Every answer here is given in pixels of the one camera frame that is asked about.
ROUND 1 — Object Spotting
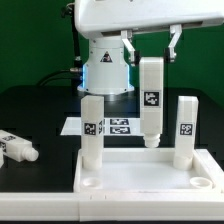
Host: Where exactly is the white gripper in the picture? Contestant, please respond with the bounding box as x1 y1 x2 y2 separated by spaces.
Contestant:
74 0 224 66

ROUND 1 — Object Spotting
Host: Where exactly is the white desk top tray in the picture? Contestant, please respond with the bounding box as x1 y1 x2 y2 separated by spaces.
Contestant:
74 148 221 193

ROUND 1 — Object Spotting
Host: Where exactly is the white marker sheet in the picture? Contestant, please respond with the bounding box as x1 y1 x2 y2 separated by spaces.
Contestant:
61 117 143 136

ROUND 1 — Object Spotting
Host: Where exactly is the white front fence bar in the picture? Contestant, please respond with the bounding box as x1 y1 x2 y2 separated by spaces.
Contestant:
0 193 224 221

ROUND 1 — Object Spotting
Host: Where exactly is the black camera stand pole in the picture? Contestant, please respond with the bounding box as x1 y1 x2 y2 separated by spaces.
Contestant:
61 3 83 95

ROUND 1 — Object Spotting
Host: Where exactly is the black cable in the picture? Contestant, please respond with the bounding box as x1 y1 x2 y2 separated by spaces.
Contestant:
35 69 83 87

